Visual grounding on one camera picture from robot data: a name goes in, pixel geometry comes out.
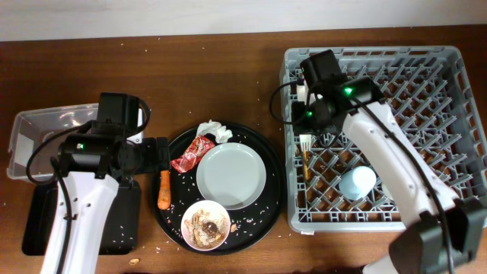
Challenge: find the white plastic fork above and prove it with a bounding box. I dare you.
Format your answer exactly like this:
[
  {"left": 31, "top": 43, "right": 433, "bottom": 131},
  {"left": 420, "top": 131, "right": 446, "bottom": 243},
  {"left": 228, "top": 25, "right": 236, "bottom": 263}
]
[{"left": 299, "top": 134, "right": 313, "bottom": 151}]

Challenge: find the red snack wrapper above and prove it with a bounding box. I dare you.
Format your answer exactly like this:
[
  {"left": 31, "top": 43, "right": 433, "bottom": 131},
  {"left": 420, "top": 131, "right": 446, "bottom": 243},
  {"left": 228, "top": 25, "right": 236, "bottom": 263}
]
[{"left": 171, "top": 135, "right": 215, "bottom": 173}]

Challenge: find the wooden chopstick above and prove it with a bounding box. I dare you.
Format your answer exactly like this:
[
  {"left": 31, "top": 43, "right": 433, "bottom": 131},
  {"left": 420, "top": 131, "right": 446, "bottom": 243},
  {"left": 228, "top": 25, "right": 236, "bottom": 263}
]
[{"left": 301, "top": 150, "right": 309, "bottom": 183}]

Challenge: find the orange carrot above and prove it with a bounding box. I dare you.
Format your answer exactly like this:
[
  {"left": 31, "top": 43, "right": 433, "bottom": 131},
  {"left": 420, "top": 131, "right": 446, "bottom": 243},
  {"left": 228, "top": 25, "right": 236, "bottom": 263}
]
[{"left": 158, "top": 170, "right": 171, "bottom": 210}]

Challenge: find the white napkin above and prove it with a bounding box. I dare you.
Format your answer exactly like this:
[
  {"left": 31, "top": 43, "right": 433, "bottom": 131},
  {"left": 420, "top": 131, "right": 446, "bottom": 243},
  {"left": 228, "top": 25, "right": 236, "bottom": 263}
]
[{"left": 196, "top": 120, "right": 233, "bottom": 144}]

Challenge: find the light blue cup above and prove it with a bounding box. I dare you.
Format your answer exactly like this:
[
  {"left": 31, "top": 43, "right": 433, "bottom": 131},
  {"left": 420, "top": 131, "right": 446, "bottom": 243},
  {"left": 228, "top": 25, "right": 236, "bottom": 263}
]
[{"left": 339, "top": 166, "right": 377, "bottom": 200}]

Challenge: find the grey round plate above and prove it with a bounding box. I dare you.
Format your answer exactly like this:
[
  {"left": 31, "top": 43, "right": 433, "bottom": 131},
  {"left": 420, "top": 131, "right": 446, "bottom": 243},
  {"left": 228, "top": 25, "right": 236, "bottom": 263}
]
[{"left": 196, "top": 142, "right": 266, "bottom": 210}]

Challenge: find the white bowl with leftovers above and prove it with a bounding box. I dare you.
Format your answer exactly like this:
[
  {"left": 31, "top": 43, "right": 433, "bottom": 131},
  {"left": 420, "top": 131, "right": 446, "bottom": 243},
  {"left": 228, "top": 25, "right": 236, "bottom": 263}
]
[{"left": 180, "top": 200, "right": 231, "bottom": 252}]

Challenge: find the white paper cup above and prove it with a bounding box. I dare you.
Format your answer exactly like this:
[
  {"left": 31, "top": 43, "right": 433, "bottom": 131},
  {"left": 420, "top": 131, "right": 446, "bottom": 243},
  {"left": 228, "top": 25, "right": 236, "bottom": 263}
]
[{"left": 381, "top": 183, "right": 393, "bottom": 201}]

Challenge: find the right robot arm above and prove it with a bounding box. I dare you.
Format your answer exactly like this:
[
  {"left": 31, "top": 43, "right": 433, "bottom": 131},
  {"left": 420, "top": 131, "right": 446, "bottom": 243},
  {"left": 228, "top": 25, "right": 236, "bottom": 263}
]
[{"left": 300, "top": 49, "right": 486, "bottom": 273}]

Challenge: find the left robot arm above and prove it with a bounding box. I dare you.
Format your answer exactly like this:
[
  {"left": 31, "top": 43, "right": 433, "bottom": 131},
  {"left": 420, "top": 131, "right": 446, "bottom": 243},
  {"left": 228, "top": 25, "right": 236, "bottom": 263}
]
[{"left": 41, "top": 93, "right": 170, "bottom": 273}]

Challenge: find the grey plastic dishwasher rack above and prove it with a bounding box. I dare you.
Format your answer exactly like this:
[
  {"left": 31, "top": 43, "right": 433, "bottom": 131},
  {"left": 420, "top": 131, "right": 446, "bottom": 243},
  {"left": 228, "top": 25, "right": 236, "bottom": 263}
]
[{"left": 285, "top": 46, "right": 486, "bottom": 234}]

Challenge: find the black rectangular tray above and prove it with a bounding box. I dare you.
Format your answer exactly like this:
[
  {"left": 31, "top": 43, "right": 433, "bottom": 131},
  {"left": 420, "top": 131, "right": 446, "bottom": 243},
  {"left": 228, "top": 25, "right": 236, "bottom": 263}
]
[{"left": 21, "top": 181, "right": 142, "bottom": 256}]

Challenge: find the nut shell on table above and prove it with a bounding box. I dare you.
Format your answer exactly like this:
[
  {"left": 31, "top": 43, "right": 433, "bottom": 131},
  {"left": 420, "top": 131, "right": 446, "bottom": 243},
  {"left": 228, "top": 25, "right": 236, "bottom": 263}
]
[{"left": 129, "top": 258, "right": 140, "bottom": 266}]

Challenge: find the round black serving tray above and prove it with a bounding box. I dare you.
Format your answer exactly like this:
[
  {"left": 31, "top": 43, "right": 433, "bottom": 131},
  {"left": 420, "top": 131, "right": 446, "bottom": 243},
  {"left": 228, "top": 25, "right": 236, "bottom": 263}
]
[{"left": 150, "top": 122, "right": 287, "bottom": 256}]

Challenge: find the clear plastic bin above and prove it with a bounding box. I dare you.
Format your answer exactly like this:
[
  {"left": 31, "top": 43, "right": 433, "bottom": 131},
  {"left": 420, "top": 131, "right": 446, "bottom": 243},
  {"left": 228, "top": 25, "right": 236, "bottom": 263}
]
[{"left": 8, "top": 94, "right": 151, "bottom": 188}]

